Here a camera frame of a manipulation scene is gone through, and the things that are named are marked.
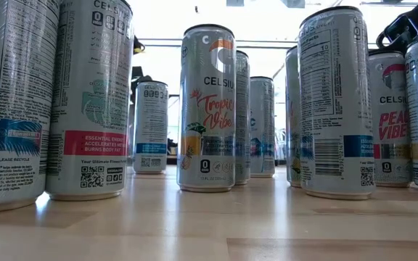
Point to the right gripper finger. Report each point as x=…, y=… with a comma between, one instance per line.
x=414, y=27

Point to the Celsius Peach Vibe can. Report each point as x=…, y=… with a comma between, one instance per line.
x=388, y=108

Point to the Celsius Arctic Vibe can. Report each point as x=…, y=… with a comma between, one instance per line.
x=151, y=127
x=13, y=108
x=334, y=108

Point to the Celsius can blue pink print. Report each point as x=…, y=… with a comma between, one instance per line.
x=262, y=119

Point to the Celsius can teal palm print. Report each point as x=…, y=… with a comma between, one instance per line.
x=242, y=108

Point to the grey ceiling fixture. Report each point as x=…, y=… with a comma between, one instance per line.
x=292, y=3
x=235, y=3

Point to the grey overhead beam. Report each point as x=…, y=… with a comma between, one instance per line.
x=158, y=40

